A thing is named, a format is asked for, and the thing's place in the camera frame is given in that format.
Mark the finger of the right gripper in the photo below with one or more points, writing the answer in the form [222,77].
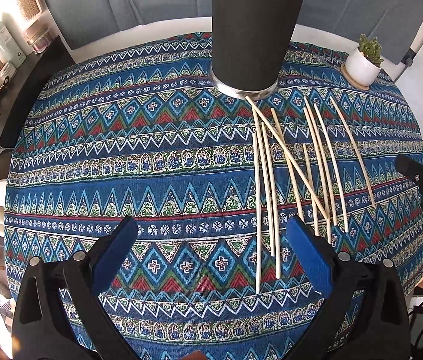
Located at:
[409,168]

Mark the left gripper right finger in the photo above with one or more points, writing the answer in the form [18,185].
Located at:
[381,329]

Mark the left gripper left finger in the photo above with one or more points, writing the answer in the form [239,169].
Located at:
[41,328]

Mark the round wooden coaster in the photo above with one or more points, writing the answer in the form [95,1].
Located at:
[351,81]

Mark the white pot with succulent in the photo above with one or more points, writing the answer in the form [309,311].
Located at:
[364,62]

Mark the blue patterned tablecloth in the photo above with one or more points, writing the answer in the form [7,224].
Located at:
[142,132]

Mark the black cylindrical utensil holder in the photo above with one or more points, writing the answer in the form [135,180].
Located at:
[250,39]

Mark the black side shelf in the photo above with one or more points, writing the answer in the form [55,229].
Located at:
[22,92]

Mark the white lotion bottle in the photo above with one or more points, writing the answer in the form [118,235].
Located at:
[10,52]

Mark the pink glass jar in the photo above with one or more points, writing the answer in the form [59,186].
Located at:
[39,39]

